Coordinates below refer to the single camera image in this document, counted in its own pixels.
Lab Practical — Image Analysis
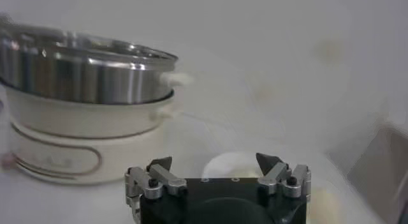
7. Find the white round plate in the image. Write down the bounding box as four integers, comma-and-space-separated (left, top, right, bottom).
171, 110, 377, 224

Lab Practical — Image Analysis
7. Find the stainless steel steamer basket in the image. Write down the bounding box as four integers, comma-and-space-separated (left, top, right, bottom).
0, 20, 194, 105

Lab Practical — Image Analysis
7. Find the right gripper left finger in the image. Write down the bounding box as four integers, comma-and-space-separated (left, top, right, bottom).
124, 156, 188, 215

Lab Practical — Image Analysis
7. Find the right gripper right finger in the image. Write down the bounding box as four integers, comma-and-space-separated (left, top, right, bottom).
256, 153, 312, 202

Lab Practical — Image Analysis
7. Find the white electric cooker pot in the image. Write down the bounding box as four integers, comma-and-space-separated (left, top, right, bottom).
0, 81, 181, 186

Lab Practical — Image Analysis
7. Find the white steamed baozi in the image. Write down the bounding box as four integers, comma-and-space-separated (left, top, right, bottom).
202, 151, 263, 179

